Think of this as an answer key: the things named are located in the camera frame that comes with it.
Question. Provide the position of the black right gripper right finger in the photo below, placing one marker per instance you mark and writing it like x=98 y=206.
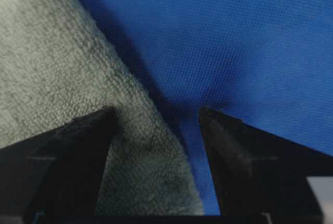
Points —
x=263 y=178

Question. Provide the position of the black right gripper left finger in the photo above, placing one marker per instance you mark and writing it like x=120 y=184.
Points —
x=56 y=175

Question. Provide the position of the light green bath towel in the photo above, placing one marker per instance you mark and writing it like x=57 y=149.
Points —
x=57 y=65

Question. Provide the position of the blue table cloth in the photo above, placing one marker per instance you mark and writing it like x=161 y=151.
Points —
x=266 y=62

